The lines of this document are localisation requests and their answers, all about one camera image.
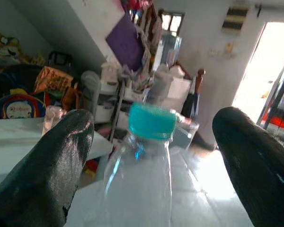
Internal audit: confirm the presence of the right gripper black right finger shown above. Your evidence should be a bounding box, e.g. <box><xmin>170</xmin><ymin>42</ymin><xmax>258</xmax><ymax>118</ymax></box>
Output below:
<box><xmin>212</xmin><ymin>106</ymin><xmax>284</xmax><ymax>227</ymax></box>

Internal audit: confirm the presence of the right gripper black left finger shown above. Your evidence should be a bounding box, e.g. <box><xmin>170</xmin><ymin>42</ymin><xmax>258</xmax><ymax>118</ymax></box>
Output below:
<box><xmin>0</xmin><ymin>109</ymin><xmax>95</xmax><ymax>227</ymax></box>

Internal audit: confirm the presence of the clear bottle teal cap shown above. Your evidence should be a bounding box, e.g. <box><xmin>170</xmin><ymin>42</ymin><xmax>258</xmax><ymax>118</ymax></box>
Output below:
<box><xmin>94</xmin><ymin>102</ymin><xmax>211</xmax><ymax>227</ymax></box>

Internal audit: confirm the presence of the red orange outdoor object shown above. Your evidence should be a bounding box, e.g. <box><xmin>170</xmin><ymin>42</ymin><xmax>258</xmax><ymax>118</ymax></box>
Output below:
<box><xmin>262</xmin><ymin>113</ymin><xmax>284</xmax><ymax>130</ymax></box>

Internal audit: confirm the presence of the pink plastic cup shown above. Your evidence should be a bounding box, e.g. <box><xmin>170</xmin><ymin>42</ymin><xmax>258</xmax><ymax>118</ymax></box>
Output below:
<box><xmin>43</xmin><ymin>105</ymin><xmax>67</xmax><ymax>133</ymax></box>

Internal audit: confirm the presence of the black metal gate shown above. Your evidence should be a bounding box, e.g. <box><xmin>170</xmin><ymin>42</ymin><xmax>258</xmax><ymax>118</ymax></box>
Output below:
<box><xmin>257</xmin><ymin>47</ymin><xmax>284</xmax><ymax>152</ymax></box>

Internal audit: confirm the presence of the brown bag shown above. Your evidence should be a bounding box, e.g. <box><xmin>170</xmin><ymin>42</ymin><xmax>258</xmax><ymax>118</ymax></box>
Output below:
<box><xmin>61</xmin><ymin>86</ymin><xmax>85</xmax><ymax>112</ymax></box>

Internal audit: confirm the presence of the white shelf rack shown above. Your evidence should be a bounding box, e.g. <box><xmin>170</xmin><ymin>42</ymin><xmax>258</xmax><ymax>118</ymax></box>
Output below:
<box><xmin>94</xmin><ymin>80</ymin><xmax>152</xmax><ymax>142</ymax></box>

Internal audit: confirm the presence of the orange patterned bag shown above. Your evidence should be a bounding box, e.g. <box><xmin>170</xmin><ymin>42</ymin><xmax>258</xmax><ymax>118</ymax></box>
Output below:
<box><xmin>34</xmin><ymin>65</ymin><xmax>74</xmax><ymax>95</ymax></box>

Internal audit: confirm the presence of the white kitchen appliance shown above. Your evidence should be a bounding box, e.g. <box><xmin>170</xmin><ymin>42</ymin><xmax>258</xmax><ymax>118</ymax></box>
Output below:
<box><xmin>101</xmin><ymin>61</ymin><xmax>120</xmax><ymax>92</ymax></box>

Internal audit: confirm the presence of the yellow tiger soft toy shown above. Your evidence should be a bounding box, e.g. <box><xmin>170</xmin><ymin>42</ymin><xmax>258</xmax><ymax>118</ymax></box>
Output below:
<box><xmin>0</xmin><ymin>32</ymin><xmax>22</xmax><ymax>70</ymax></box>

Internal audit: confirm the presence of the purple board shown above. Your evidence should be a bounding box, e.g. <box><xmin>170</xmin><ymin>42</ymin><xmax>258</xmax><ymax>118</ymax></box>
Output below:
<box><xmin>105</xmin><ymin>11</ymin><xmax>145</xmax><ymax>71</ymax></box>

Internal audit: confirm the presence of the shiny blue steel cupboard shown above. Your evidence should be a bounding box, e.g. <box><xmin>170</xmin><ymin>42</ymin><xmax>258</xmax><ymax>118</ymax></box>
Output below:
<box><xmin>153</xmin><ymin>33</ymin><xmax>182</xmax><ymax>72</ymax></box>

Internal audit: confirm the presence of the dark framed window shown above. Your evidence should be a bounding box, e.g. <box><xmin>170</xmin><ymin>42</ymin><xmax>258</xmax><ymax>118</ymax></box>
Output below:
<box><xmin>158</xmin><ymin>9</ymin><xmax>186</xmax><ymax>36</ymax></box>

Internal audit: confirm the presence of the brown wooden post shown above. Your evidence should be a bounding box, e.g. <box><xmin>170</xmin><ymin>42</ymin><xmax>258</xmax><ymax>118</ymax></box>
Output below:
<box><xmin>175</xmin><ymin>60</ymin><xmax>206</xmax><ymax>96</ymax></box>

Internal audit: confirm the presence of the black bag with handle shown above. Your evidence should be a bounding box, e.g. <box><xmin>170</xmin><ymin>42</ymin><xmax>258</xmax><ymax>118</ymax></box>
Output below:
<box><xmin>48</xmin><ymin>51</ymin><xmax>73</xmax><ymax>70</ymax></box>

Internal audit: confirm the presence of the black striped wall hanging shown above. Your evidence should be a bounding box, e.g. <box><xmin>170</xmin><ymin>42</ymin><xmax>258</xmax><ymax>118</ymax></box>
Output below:
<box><xmin>222</xmin><ymin>6</ymin><xmax>250</xmax><ymax>34</ymax></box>

